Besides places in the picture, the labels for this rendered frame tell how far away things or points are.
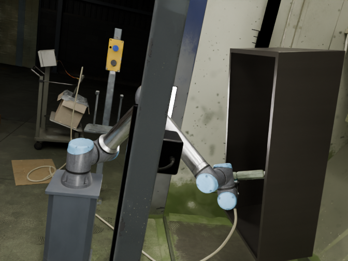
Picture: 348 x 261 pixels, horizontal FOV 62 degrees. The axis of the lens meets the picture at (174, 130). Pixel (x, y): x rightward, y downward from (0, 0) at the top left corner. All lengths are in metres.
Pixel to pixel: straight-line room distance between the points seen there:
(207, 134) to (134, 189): 2.12
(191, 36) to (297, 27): 0.91
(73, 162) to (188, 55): 1.25
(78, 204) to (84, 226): 0.16
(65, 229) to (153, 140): 1.55
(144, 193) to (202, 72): 2.02
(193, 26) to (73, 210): 1.62
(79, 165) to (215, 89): 1.31
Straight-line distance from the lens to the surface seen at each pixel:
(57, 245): 2.07
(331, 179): 3.10
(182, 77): 2.46
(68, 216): 1.94
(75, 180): 1.88
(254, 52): 1.67
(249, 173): 1.74
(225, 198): 1.44
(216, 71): 2.52
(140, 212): 0.55
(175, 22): 0.47
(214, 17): 2.51
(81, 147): 1.81
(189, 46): 2.45
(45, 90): 4.35
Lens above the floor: 1.54
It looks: 15 degrees down
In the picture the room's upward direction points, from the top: 11 degrees clockwise
